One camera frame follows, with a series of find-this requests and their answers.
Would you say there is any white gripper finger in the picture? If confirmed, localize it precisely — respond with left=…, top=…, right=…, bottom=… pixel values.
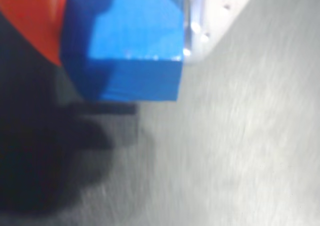
left=183, top=0, right=262, bottom=66

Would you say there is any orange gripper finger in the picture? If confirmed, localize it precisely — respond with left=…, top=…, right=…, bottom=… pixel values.
left=0, top=0, right=68, bottom=67

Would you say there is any blue cube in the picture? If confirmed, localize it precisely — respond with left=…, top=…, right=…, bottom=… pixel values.
left=61, top=0, right=185, bottom=103

